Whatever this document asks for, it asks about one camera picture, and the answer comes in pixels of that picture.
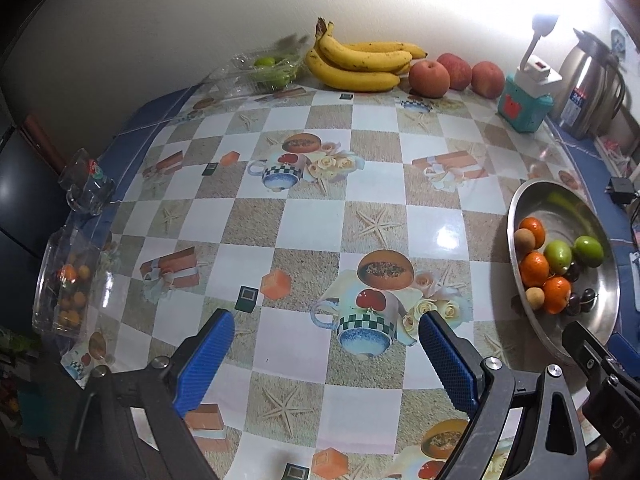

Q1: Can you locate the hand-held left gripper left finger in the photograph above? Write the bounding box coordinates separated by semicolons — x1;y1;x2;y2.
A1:
60;309;236;480

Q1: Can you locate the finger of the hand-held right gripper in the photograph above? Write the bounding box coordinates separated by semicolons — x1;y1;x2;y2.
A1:
561;321;640;396

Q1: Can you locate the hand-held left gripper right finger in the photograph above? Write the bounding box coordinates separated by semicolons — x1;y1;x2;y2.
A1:
419;310;588;480

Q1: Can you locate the orange tangerine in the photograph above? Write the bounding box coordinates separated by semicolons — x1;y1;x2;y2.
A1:
519;217;547;250
519;252;551;287
541;276;572;315

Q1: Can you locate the green jujube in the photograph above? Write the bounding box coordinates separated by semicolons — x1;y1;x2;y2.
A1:
572;236;610;267
543;240;572;275

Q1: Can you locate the stainless steel basin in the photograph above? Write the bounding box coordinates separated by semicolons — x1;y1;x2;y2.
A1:
506;178;621;366

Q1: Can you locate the person's right hand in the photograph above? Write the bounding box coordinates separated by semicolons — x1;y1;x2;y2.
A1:
589;445;616;480

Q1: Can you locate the clear plastic container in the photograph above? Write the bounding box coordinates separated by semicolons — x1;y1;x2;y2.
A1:
32;225;108;336

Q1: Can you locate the black charger adapter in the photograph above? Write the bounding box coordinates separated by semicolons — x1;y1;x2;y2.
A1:
606;176;636;206

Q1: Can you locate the checkered printed tablecloth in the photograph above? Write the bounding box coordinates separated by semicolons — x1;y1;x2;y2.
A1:
60;80;601;480

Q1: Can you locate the pink plastic bag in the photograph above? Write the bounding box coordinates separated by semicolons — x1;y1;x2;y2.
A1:
597;137;633;171

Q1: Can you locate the clear glass mug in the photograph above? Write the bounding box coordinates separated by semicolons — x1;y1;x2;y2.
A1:
59;149;116;217

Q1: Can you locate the blue tablecloth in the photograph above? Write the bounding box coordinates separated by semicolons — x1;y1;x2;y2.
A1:
60;85;640;311

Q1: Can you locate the teal plastic box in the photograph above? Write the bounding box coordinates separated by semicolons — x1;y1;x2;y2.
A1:
497;75;555;135

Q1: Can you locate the stainless steel thermos jug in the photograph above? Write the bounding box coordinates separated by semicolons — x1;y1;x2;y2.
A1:
555;29;627;141

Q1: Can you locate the pale orange apple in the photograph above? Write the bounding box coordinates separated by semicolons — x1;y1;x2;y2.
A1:
408;59;451;99

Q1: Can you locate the red apple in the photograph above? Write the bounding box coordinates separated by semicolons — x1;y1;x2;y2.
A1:
436;52;473;91
471;61;506;99

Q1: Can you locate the clear plastic fruit box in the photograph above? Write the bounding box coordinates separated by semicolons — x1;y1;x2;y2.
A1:
207;35;311;98

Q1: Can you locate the yellow banana bunch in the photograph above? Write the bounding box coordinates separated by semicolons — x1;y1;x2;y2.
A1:
305;17;428;92

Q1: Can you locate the white gooseneck lamp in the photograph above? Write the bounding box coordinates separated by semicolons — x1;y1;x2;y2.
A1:
520;12;558;68

